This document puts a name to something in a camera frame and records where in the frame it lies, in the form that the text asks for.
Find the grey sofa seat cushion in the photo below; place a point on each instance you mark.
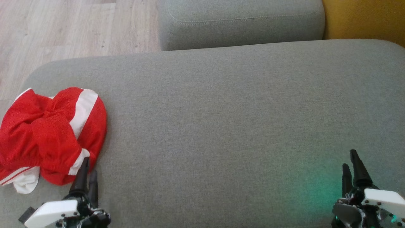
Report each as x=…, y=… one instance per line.
x=240, y=25

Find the red shorts with white stripe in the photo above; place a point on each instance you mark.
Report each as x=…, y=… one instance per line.
x=57, y=133

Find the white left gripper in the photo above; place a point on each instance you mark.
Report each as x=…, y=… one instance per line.
x=53, y=213

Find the wide yellow sofa backrest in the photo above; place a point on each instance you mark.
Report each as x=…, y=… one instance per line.
x=364, y=19

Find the large grey sofa ottoman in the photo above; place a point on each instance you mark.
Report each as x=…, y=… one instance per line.
x=221, y=126

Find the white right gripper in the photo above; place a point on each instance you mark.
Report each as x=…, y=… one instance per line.
x=383, y=202

